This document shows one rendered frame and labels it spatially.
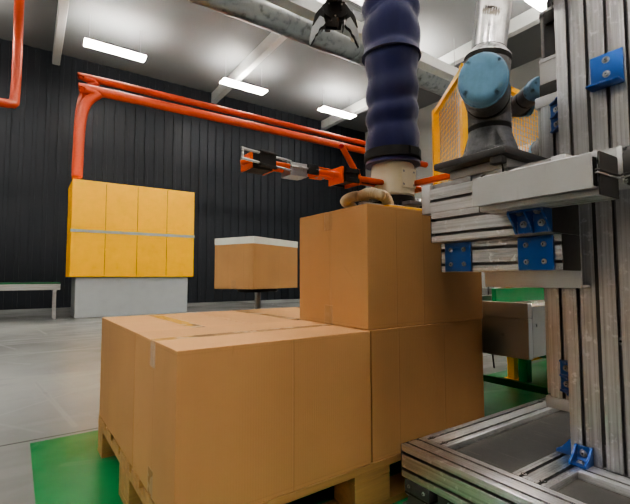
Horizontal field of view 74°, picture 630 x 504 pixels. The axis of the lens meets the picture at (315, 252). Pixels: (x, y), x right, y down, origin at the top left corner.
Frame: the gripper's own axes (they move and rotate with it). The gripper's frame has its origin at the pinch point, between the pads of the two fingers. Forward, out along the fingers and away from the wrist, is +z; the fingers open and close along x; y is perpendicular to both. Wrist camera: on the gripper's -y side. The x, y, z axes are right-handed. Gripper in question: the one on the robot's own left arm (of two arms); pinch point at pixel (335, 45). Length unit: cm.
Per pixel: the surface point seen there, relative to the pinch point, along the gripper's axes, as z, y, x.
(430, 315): 84, 21, -36
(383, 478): 132, 8, -16
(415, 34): -24, 32, -36
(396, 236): 57, 13, -22
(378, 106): 4.7, 32.4, -20.9
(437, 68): -168, 331, -160
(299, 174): 36.4, 14.0, 10.1
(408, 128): 13.8, 30.3, -32.0
